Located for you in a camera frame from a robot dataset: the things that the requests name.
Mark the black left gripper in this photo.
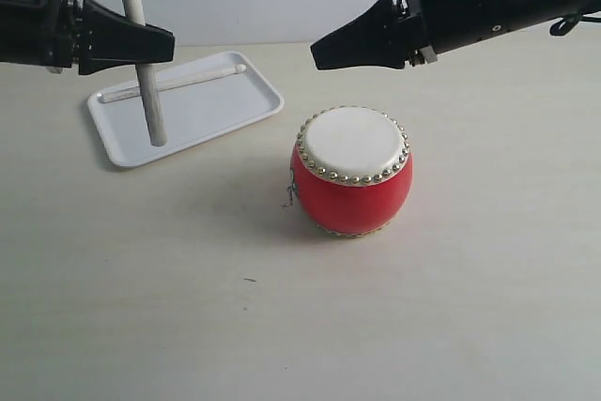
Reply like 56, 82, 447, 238
33, 0, 175, 76

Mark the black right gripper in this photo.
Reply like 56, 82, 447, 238
310, 0, 451, 70

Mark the worn white wooden drumstick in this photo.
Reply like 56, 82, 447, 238
99, 64, 248, 103

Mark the red drum with studs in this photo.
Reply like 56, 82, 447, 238
288, 105, 413, 238

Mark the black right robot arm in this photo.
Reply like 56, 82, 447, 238
310, 0, 600, 70

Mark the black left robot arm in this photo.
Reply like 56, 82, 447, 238
1, 0, 176, 76

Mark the white rectangular plastic tray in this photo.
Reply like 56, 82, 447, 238
86, 51, 285, 168

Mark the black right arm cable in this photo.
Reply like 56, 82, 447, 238
547, 10, 601, 38

